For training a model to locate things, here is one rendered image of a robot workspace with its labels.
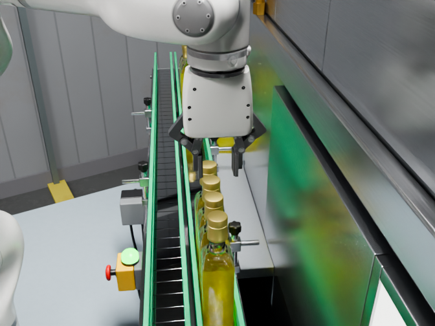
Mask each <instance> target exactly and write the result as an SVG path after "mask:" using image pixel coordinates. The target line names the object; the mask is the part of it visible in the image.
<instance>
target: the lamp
mask: <svg viewBox="0 0 435 326"><path fill-rule="evenodd" d="M121 262H122V264H123V265H124V266H135V265H136V264H137V263H138V262H139V253H138V252H137V250H135V249H134V248H127V249H125V250H124V251H123V252H122V254H121Z"/></svg>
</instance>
